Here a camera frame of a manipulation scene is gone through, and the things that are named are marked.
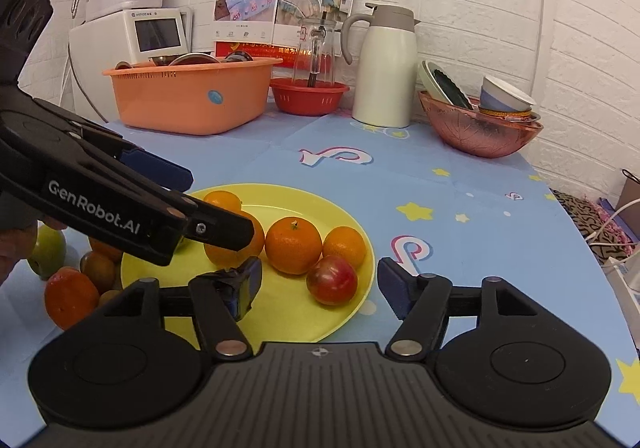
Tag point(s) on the cardboard box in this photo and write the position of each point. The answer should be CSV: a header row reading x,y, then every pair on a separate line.
x,y
628,204

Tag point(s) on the orange tangerine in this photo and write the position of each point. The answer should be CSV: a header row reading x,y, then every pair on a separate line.
x,y
69,297

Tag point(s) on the white blue ceramic bowl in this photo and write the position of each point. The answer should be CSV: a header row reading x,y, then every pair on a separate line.
x,y
501,96

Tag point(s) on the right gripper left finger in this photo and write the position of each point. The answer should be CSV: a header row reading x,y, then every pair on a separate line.
x,y
220,300

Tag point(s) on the small brownish green fruit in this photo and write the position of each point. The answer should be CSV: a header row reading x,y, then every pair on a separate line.
x,y
99,269

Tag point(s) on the white thermos jug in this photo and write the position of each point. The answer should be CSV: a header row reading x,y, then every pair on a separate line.
x,y
387,67

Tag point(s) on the person left hand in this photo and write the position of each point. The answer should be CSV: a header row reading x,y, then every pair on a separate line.
x,y
16,245

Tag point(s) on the white power strip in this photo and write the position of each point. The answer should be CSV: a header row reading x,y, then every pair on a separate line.
x,y
626,290

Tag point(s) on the clear glass pitcher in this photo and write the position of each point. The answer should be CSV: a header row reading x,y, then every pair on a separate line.
x,y
314,61

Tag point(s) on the steel bowls in basin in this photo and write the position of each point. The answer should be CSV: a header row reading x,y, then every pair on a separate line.
x,y
192,58

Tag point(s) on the red plastic basket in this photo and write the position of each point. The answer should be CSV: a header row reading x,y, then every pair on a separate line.
x,y
296,98

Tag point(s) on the yellow plastic plate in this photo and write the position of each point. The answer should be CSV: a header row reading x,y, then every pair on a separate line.
x,y
283,310

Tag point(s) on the small orange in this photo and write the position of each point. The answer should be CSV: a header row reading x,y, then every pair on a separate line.
x,y
224,199
347,243

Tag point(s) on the white countertop appliance with screen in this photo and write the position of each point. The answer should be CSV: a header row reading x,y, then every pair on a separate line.
x,y
128,36

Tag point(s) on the pink glass bowl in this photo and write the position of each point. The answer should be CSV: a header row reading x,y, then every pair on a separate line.
x,y
475,133

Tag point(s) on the small yellowish fruit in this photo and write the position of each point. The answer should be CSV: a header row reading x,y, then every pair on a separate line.
x,y
108,296

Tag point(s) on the orange plastic basin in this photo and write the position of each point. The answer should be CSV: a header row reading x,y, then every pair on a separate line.
x,y
200,99

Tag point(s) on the large orange with stem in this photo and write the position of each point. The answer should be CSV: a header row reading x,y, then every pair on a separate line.
x,y
293,245

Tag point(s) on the white tilted dish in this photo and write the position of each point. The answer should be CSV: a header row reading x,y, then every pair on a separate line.
x,y
441,87

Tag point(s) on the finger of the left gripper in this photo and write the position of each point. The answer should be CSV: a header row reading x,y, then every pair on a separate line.
x,y
219,227
159,170

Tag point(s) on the small green guava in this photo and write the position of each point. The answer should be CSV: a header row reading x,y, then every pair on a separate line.
x,y
49,252

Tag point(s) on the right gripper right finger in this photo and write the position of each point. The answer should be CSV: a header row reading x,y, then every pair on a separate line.
x,y
421,304

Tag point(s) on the blue cartoon tablecloth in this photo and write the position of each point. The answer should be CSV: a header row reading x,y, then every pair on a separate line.
x,y
536,352

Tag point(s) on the red apple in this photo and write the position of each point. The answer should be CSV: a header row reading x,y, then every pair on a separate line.
x,y
332,281

